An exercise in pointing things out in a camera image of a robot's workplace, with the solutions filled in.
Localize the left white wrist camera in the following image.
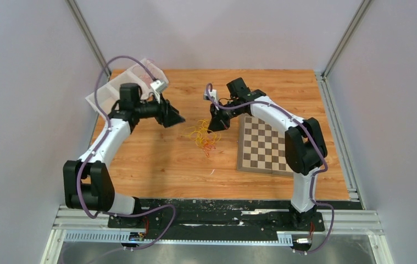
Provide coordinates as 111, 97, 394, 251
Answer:
150, 79, 168, 103

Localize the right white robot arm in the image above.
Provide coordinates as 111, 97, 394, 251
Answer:
203, 78, 327, 230

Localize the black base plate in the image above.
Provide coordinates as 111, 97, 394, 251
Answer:
102, 197, 364, 242

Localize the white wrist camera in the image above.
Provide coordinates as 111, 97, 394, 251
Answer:
203, 89, 219, 109
150, 79, 168, 103

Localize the yellow cable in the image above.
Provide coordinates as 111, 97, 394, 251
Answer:
182, 119, 221, 149

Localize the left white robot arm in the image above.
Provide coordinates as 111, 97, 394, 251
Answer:
63, 79, 185, 228

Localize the purple thin cable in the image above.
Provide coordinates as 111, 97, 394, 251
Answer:
137, 60, 162, 85

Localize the wooden chessboard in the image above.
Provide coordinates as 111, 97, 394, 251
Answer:
237, 114, 293, 177

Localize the aluminium frame rail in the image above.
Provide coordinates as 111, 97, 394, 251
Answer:
52, 206, 384, 246

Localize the white three-compartment tray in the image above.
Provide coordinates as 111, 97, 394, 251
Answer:
85, 58, 170, 114

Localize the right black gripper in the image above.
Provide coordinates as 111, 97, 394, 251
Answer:
209, 99, 245, 133

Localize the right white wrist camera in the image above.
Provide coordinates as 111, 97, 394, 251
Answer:
203, 89, 219, 109

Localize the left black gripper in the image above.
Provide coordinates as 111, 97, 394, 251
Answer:
134, 91, 185, 128

